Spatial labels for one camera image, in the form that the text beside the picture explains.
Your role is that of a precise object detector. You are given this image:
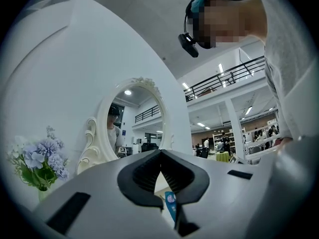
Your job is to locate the person's grey sweatshirt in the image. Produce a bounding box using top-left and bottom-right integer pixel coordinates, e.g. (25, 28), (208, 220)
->
(258, 0), (317, 144)

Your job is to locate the black mezzanine railing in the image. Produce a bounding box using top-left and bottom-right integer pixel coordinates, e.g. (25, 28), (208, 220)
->
(183, 55), (266, 103)

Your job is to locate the purple artificial flower bouquet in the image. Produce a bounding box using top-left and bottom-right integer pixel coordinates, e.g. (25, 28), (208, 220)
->
(6, 125), (70, 191)

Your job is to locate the small blue packet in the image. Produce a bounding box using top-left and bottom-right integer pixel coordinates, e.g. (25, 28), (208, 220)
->
(159, 191), (178, 224)

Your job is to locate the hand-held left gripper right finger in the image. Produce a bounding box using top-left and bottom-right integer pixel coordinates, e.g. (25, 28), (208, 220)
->
(160, 149), (272, 239)

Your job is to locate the pale green vase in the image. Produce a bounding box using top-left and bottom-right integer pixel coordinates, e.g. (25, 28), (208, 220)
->
(37, 187), (54, 204)

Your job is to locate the white oval framed mirror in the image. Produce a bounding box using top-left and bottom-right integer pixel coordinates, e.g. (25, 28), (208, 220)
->
(76, 76), (175, 175)

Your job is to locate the white display rack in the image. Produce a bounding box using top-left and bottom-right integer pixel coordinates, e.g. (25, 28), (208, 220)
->
(240, 118), (281, 161)

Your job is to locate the black head-worn camera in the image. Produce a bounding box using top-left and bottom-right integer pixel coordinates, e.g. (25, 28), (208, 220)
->
(177, 32), (199, 58)

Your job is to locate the person's head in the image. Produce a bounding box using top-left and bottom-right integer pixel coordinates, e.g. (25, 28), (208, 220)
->
(185, 0), (269, 49)

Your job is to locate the yellow-green covered table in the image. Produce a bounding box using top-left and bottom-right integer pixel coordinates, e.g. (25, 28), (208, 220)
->
(215, 151), (230, 163)

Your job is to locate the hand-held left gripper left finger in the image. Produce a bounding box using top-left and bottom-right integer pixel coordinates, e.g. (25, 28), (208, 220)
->
(32, 149), (180, 239)

